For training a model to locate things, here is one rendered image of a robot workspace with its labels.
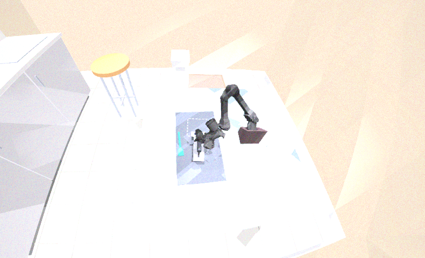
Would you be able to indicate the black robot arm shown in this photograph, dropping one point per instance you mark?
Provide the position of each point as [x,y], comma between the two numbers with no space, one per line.
[224,123]

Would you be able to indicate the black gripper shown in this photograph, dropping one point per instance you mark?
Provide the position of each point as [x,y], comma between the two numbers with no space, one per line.
[200,137]

